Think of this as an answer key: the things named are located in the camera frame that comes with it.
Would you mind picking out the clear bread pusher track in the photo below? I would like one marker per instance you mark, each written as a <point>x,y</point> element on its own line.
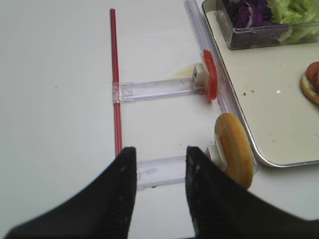
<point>161,172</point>

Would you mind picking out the left clear divider rail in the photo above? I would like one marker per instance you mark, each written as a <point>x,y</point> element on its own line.
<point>218,88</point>

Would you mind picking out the clear plastic salad container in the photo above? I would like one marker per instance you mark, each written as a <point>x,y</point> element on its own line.
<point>246,38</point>

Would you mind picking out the white tomato pusher block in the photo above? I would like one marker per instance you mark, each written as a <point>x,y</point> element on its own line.
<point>200,77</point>

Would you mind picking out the tomato slice on bun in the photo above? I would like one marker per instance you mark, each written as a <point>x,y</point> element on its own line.
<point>311,70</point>

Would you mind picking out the left red strip rail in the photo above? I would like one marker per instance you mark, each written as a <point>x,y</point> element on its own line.
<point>115,82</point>

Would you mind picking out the bottom bun half on tray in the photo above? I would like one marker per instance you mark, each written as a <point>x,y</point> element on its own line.
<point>308,90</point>

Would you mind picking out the green lettuce leaves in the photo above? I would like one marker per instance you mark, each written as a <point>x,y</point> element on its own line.
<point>301,17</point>

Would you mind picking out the tomato slice in rack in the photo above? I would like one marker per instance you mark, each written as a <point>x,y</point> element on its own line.
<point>212,86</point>

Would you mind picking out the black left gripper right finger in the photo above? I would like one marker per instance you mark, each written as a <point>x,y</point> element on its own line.
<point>222,209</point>

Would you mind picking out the bun half in rack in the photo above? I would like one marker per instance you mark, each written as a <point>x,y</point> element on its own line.
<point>236,148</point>

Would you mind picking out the clear tomato pusher track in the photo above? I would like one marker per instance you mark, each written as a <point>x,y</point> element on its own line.
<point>137,91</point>

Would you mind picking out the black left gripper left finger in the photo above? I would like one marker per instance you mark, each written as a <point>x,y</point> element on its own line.
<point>102,210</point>

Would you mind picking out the purple cabbage leaves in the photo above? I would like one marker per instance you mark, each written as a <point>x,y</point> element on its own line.
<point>248,13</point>

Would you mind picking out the white metal tray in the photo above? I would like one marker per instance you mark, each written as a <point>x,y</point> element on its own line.
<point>282,123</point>

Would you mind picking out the white bread pusher block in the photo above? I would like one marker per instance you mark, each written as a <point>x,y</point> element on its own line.
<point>216,154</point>

